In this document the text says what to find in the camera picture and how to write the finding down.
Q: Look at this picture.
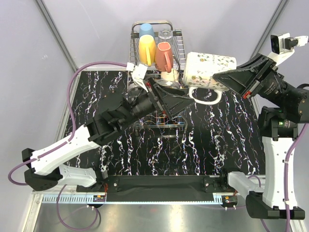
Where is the orange interior white mug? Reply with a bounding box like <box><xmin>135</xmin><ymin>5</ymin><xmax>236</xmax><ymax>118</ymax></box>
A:
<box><xmin>182</xmin><ymin>52</ymin><xmax>237</xmax><ymax>105</ymax></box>

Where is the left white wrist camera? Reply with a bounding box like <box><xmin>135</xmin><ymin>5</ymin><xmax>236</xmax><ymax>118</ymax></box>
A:
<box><xmin>126</xmin><ymin>62</ymin><xmax>148</xmax><ymax>92</ymax></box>

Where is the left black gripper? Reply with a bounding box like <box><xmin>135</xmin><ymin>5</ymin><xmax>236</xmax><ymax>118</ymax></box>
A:
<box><xmin>119</xmin><ymin>76</ymin><xmax>196</xmax><ymax>128</ymax></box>

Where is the white slotted cable duct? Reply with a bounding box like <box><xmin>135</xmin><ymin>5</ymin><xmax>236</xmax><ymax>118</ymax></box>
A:
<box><xmin>42</xmin><ymin>194</ymin><xmax>107</xmax><ymax>204</ymax></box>

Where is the pink handled white mug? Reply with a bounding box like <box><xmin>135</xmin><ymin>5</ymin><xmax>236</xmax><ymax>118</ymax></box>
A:
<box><xmin>155</xmin><ymin>42</ymin><xmax>173</xmax><ymax>73</ymax></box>

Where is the green interior white mug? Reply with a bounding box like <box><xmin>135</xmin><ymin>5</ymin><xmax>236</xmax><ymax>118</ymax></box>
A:
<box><xmin>160</xmin><ymin>69</ymin><xmax>180</xmax><ymax>87</ymax></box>

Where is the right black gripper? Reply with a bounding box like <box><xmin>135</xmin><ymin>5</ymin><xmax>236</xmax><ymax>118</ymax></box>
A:
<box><xmin>212</xmin><ymin>53</ymin><xmax>295</xmax><ymax>110</ymax></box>

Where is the light blue plastic cup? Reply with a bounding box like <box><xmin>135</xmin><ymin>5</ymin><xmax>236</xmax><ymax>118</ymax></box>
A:
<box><xmin>139</xmin><ymin>23</ymin><xmax>155</xmax><ymax>38</ymax></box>

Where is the pale yellow mug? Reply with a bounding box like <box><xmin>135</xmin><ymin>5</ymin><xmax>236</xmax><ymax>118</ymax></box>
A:
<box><xmin>139</xmin><ymin>35</ymin><xmax>156</xmax><ymax>67</ymax></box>

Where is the steel wire dish rack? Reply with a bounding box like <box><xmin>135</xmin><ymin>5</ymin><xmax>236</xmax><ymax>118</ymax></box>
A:
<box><xmin>129</xmin><ymin>20</ymin><xmax>188</xmax><ymax>138</ymax></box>

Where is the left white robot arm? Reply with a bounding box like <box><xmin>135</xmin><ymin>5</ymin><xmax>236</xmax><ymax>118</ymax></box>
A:
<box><xmin>22</xmin><ymin>78</ymin><xmax>194</xmax><ymax>192</ymax></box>

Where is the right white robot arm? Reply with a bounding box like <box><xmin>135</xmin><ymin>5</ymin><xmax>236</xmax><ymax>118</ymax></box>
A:
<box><xmin>213</xmin><ymin>52</ymin><xmax>309</xmax><ymax>220</ymax></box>

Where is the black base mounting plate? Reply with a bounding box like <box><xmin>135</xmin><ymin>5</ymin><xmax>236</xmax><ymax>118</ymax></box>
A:
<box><xmin>76</xmin><ymin>175</ymin><xmax>235</xmax><ymax>193</ymax></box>

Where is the clear glass tumbler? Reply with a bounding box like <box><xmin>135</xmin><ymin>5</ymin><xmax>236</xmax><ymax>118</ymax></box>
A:
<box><xmin>158</xmin><ymin>29</ymin><xmax>173</xmax><ymax>46</ymax></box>

